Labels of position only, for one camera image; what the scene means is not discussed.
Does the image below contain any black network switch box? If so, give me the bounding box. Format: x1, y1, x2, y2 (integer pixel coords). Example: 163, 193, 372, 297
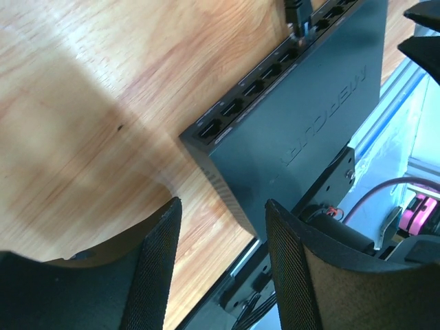
180, 1, 388, 240

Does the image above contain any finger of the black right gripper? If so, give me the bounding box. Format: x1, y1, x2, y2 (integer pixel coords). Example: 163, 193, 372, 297
397, 36, 440, 81
404, 1, 439, 25

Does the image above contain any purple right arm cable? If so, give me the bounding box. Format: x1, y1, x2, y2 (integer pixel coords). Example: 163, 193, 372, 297
343, 177, 440, 225

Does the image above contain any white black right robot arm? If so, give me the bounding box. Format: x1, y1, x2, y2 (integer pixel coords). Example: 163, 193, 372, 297
307, 1, 439, 267

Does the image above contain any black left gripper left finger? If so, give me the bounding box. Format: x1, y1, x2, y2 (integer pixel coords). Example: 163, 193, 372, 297
1, 197, 182, 329

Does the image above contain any black ethernet cable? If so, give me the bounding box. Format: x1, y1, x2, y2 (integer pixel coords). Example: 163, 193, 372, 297
283, 0, 314, 37

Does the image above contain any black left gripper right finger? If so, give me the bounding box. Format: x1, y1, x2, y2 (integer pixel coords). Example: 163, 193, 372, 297
265, 200, 439, 329

